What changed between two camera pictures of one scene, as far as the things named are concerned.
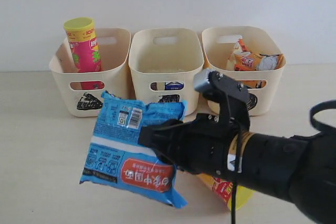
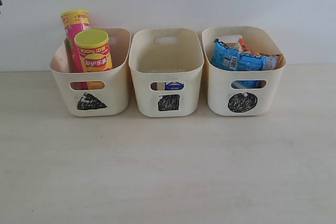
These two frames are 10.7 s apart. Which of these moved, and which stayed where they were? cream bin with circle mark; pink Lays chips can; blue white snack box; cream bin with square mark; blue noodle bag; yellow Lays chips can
Moved: yellow Lays chips can; pink Lays chips can; blue noodle bag
Stayed: blue white snack box; cream bin with circle mark; cream bin with square mark
